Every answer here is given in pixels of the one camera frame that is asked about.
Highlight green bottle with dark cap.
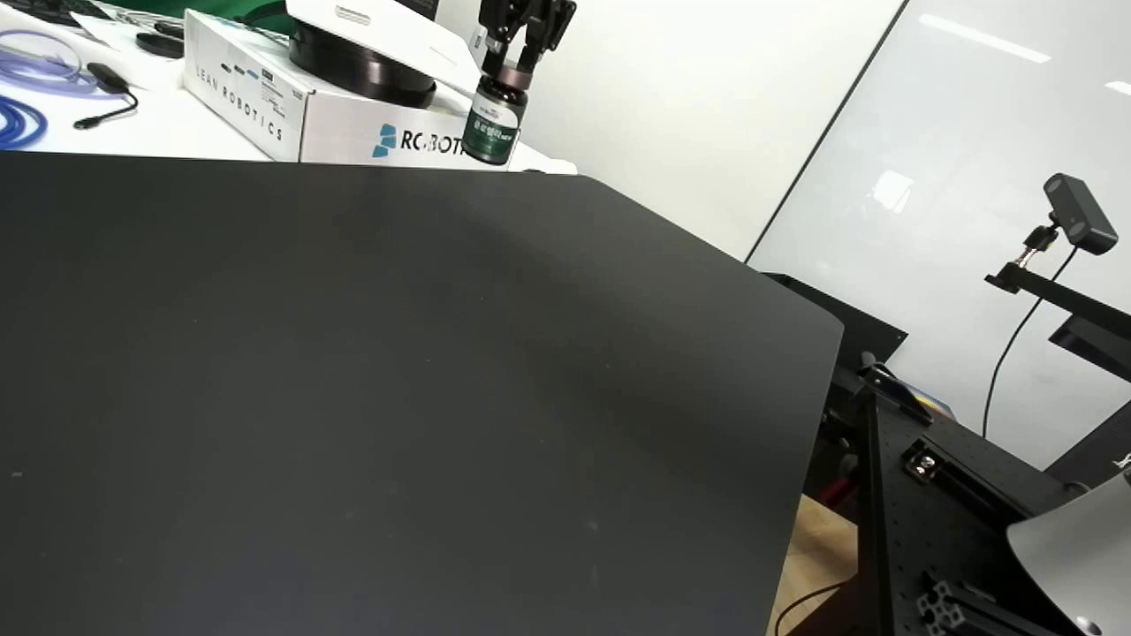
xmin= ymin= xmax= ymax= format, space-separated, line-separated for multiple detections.
xmin=459 ymin=61 xmax=532 ymax=169

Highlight blue cable coil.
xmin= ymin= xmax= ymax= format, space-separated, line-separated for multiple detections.
xmin=0 ymin=94 xmax=53 ymax=154

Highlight clear bag with blue cable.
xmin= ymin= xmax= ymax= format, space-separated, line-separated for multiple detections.
xmin=0 ymin=27 xmax=103 ymax=97

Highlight small black puck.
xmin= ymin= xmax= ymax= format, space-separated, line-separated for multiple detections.
xmin=130 ymin=17 xmax=189 ymax=64

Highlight black camera cable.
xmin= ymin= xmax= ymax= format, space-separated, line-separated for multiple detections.
xmin=979 ymin=226 xmax=1081 ymax=441

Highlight green backdrop cloth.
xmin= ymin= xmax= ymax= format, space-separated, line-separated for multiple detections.
xmin=110 ymin=0 xmax=297 ymax=36

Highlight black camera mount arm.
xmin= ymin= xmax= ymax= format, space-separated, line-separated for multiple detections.
xmin=983 ymin=256 xmax=1131 ymax=381

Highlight black adapter with cable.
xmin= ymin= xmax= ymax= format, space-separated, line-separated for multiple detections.
xmin=70 ymin=61 xmax=143 ymax=133

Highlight white Robotiq cardboard box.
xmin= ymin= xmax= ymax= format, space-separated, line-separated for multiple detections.
xmin=177 ymin=8 xmax=525 ymax=169

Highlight black round device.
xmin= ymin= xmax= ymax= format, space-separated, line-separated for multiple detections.
xmin=287 ymin=17 xmax=440 ymax=114

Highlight black flat device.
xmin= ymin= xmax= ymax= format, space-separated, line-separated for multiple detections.
xmin=0 ymin=0 xmax=89 ymax=27

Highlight black camera on stand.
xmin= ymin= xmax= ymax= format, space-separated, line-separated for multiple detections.
xmin=1040 ymin=169 xmax=1122 ymax=256

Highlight black floor cable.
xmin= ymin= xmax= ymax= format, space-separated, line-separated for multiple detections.
xmin=770 ymin=577 xmax=855 ymax=636

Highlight black aluminium frame stand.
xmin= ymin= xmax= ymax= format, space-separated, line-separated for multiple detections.
xmin=824 ymin=349 xmax=1131 ymax=636

